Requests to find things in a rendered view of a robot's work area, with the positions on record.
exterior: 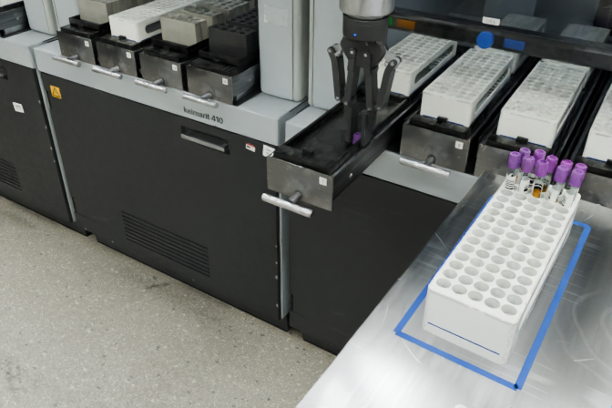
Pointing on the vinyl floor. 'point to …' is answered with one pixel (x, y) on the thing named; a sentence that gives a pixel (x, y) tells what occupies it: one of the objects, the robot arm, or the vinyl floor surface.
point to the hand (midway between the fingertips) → (359, 124)
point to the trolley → (423, 341)
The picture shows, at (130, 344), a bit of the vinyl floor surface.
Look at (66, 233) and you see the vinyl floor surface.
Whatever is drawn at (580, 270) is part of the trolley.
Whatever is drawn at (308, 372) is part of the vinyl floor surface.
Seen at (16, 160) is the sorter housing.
